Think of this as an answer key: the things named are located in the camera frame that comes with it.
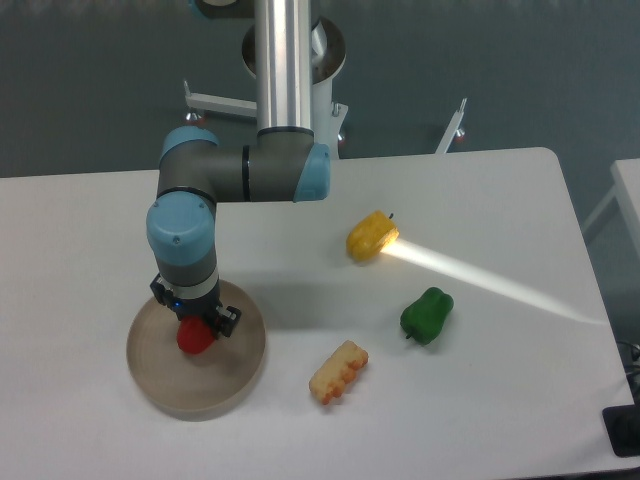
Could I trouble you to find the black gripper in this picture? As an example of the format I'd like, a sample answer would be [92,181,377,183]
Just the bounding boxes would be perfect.
[150,274,241,340]

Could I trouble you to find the red toy bell pepper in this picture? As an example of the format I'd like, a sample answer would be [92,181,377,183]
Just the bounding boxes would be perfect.
[176,316,216,355]

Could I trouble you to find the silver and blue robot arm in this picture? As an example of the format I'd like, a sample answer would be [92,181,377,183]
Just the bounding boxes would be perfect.
[146,1,330,338]

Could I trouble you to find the beige round plate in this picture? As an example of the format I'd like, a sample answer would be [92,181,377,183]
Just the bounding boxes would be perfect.
[126,280,267,421]

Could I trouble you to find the yellow toy bell pepper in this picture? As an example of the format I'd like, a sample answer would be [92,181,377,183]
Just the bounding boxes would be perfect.
[346,210,399,262]

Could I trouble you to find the green toy bell pepper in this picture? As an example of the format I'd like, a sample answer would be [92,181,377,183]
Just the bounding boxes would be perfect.
[400,287,454,345]

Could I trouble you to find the orange toy waffle piece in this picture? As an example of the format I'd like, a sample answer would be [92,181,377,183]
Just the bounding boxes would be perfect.
[308,340,369,405]

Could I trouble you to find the black device at table edge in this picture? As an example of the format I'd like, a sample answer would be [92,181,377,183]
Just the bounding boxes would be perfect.
[602,404,640,458]

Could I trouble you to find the white side table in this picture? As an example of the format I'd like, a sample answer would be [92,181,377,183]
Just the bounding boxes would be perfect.
[581,158,639,249]

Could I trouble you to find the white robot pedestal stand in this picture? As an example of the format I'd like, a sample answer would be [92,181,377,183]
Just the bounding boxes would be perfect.
[181,14,470,161]

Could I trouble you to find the black cables at right edge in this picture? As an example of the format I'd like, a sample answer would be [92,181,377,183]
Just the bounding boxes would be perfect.
[617,339,640,401]

